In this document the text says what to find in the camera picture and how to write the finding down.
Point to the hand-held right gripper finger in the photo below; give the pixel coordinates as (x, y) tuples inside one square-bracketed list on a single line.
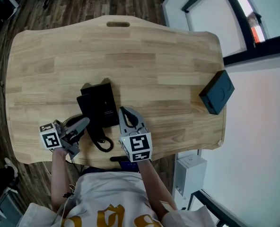
[(138, 118), (124, 123)]

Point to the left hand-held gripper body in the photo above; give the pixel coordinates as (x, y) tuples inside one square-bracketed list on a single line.
[(50, 138)]

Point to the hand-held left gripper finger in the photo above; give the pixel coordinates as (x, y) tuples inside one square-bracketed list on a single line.
[(73, 119), (79, 125)]

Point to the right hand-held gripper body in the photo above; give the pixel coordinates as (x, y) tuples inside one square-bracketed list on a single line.
[(140, 146)]

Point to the person's left forearm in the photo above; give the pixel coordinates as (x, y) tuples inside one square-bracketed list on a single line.
[(58, 181)]

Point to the person's right forearm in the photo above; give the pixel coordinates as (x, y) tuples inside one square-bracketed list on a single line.
[(154, 188)]

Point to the black device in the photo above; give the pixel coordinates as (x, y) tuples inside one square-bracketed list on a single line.
[(105, 103)]

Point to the black desk control panel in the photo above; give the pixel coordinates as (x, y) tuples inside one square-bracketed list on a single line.
[(117, 159)]

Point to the white cabinet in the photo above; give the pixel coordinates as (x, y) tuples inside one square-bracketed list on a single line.
[(192, 174)]

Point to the white printed shirt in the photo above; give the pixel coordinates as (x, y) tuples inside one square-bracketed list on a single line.
[(107, 195)]

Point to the black clip microphone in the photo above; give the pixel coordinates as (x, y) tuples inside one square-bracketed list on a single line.
[(68, 195)]

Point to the clear corner guard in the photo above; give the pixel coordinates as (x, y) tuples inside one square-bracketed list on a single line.
[(220, 142)]

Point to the dark blue box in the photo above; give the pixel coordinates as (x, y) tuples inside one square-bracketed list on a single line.
[(216, 92)]

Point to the black metal frame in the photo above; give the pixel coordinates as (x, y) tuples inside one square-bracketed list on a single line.
[(213, 209)]

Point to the black window frame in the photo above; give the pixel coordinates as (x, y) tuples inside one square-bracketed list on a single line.
[(239, 29)]

